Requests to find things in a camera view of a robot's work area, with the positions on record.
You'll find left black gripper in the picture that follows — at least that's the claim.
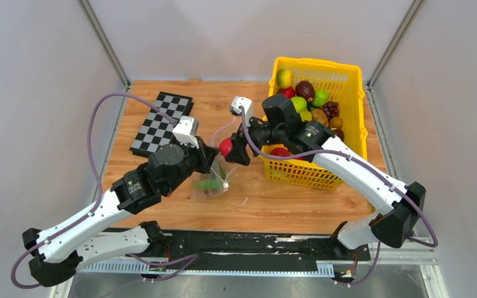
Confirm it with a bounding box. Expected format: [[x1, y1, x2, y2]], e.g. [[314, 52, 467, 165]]
[[165, 135, 220, 195]]

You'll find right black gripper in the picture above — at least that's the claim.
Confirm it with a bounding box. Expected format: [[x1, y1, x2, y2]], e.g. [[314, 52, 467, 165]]
[[226, 111, 286, 165]]

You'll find red apple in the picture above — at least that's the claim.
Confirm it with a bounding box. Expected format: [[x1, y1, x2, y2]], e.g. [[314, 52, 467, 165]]
[[219, 137, 234, 158]]

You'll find clear zip top bag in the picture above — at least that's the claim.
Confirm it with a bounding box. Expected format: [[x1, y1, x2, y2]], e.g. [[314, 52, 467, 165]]
[[190, 118, 238, 199]]

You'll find green pear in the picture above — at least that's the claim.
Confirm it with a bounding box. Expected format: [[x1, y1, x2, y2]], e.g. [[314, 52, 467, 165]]
[[290, 96, 307, 114]]

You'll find red tomato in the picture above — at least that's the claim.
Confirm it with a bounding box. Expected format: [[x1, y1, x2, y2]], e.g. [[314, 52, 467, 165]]
[[278, 87, 296, 99]]

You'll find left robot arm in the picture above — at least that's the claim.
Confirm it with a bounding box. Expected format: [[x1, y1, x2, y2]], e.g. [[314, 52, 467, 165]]
[[22, 137, 219, 287]]

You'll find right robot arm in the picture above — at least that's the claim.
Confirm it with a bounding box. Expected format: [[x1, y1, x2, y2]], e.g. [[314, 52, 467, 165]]
[[223, 94, 426, 260]]

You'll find black white chessboard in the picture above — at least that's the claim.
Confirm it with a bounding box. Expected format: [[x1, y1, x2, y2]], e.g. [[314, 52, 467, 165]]
[[129, 92, 194, 158]]

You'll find brown potato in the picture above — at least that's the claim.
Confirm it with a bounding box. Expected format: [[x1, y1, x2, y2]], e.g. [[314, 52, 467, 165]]
[[311, 109, 329, 127]]

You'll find yellow green mango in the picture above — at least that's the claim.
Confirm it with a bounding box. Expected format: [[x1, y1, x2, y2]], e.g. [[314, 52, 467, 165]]
[[276, 68, 292, 89]]

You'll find light green vegetable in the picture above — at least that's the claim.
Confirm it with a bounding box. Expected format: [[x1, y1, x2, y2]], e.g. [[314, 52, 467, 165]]
[[311, 89, 329, 108]]

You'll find brown kiwi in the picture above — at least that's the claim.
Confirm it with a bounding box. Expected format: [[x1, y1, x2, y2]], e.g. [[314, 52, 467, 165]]
[[329, 117, 343, 130]]

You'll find dark red grape bunch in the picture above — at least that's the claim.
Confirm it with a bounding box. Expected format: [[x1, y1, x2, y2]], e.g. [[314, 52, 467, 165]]
[[322, 101, 340, 120]]

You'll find yellow plastic basket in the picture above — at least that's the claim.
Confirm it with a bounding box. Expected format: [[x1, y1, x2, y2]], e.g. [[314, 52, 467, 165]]
[[261, 56, 368, 190]]

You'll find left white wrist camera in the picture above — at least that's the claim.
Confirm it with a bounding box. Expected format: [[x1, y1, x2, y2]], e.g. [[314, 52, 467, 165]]
[[173, 115, 199, 148]]

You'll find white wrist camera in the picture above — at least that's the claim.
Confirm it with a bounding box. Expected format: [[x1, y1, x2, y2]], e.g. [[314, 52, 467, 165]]
[[173, 115, 199, 148], [229, 96, 253, 125]]

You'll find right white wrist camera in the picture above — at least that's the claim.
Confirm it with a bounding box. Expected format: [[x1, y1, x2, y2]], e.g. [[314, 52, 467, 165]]
[[229, 96, 253, 125]]

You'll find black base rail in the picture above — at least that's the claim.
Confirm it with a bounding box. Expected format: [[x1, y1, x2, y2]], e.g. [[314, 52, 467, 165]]
[[61, 230, 437, 278]]

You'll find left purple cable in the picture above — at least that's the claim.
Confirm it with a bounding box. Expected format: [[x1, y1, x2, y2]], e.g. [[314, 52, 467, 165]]
[[10, 92, 179, 289]]

